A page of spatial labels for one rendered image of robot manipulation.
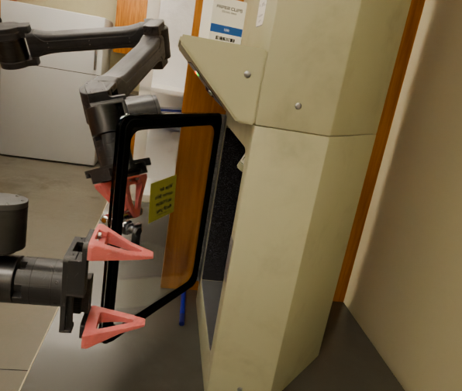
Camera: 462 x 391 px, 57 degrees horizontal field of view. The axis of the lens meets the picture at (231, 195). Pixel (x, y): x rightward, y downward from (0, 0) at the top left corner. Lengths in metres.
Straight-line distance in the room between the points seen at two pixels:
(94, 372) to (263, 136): 0.51
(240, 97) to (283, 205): 0.17
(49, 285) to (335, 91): 0.44
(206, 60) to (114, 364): 0.56
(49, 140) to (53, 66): 0.89
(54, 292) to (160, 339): 0.41
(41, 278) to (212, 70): 0.33
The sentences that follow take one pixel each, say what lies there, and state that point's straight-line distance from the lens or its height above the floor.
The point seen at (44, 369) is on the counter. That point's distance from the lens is 0.85.
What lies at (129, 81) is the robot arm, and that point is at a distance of 0.94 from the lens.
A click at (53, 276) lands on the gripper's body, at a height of 1.21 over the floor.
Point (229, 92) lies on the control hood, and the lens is 0.58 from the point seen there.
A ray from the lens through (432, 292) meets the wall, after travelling 0.94.
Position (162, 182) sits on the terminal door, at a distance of 0.76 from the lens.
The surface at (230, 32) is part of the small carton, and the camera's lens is 0.64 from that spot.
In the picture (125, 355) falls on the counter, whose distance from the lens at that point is 0.87.
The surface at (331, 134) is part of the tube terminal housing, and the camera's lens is 0.62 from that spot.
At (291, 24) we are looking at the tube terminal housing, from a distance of 0.60.
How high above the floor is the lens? 1.48
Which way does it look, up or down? 16 degrees down
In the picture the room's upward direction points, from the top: 10 degrees clockwise
